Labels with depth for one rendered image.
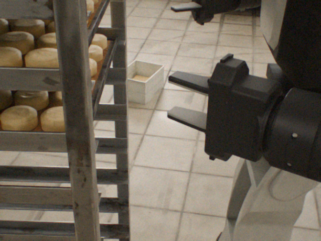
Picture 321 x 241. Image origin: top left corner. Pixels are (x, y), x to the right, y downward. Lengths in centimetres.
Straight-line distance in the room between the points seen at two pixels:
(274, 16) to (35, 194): 43
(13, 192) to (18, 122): 10
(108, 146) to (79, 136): 55
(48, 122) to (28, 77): 9
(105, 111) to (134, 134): 156
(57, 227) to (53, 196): 63
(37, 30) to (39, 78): 17
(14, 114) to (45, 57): 10
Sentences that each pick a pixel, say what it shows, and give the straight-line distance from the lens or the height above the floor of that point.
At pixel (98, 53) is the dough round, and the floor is 106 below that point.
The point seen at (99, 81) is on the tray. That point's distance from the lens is 80.
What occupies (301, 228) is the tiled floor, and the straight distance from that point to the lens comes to 212.
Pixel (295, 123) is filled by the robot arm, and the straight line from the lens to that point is 47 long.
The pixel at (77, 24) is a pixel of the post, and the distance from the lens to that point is 51.
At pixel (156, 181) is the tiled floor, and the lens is 227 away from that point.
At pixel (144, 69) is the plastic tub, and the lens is 317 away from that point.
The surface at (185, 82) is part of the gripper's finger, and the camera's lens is 53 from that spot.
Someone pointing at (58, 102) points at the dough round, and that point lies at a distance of 70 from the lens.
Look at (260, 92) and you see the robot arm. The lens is 49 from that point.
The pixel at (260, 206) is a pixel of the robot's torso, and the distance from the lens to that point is 85.
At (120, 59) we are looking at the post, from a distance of 101.
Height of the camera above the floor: 138
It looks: 30 degrees down
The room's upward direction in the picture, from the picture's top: 1 degrees clockwise
